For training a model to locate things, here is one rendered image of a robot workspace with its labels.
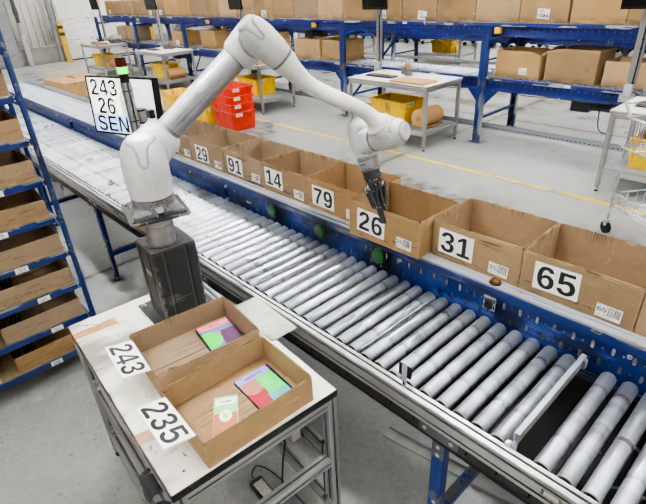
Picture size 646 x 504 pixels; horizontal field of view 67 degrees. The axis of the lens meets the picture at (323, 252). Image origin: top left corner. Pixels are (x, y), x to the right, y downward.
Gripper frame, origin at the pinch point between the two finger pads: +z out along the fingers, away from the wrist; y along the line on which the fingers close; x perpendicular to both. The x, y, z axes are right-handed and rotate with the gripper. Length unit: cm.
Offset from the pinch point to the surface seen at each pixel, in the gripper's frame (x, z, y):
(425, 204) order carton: 0.2, 4.3, -28.4
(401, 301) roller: 9.5, 34.4, 11.8
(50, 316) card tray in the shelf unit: -154, 12, 112
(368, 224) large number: -9.2, 3.5, 0.8
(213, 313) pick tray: -31, 15, 74
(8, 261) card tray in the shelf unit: -141, -24, 120
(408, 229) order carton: 12.5, 6.8, 0.2
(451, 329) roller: 34, 43, 14
